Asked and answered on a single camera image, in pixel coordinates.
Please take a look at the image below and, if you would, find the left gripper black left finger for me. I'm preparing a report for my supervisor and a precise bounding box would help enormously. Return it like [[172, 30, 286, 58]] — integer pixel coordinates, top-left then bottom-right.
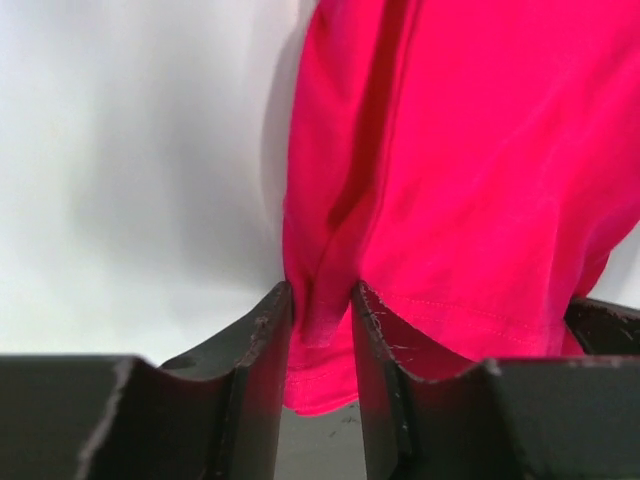
[[1, 282, 292, 479]]

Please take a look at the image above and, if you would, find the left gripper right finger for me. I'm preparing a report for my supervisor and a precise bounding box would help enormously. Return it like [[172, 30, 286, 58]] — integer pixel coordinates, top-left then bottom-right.
[[352, 284, 639, 479]]

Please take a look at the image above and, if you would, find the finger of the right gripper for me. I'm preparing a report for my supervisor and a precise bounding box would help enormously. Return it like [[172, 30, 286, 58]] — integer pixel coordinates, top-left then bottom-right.
[[564, 298, 640, 356]]

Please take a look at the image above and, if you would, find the magenta t shirt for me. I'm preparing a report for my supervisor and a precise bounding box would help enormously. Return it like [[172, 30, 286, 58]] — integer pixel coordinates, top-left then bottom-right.
[[283, 1, 639, 416]]

